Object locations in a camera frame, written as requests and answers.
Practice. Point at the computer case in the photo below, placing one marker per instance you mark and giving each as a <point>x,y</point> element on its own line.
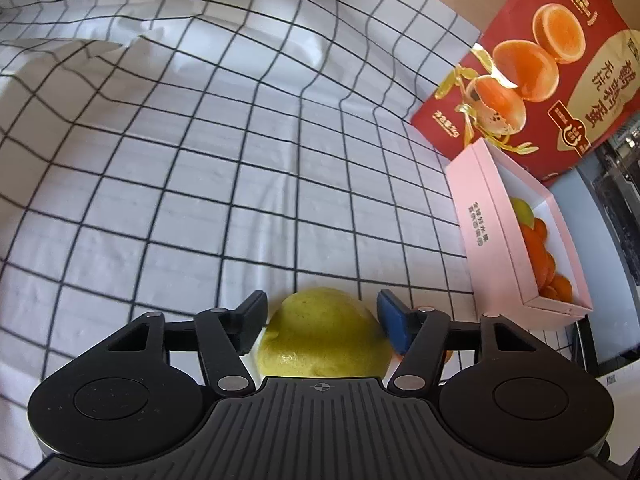
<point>620,195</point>

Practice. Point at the yellow-green lemon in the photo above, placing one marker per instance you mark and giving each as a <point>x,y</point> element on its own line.
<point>320,332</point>
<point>521,210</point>

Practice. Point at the white black-checked cloth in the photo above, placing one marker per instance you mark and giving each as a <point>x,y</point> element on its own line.
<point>200,185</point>

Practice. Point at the white cardboard box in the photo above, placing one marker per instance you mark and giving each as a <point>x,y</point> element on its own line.
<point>625,410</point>

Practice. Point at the red printed food bag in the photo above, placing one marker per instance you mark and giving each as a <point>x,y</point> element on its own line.
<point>575,50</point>

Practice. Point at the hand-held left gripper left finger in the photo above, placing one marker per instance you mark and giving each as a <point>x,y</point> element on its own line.
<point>252,320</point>

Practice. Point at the large orange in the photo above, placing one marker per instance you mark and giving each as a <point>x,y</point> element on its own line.
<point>531,250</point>

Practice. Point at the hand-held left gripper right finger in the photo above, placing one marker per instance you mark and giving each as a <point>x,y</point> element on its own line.
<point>392,320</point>

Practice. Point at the pink cardboard box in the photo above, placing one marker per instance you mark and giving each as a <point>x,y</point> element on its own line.
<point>490,240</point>

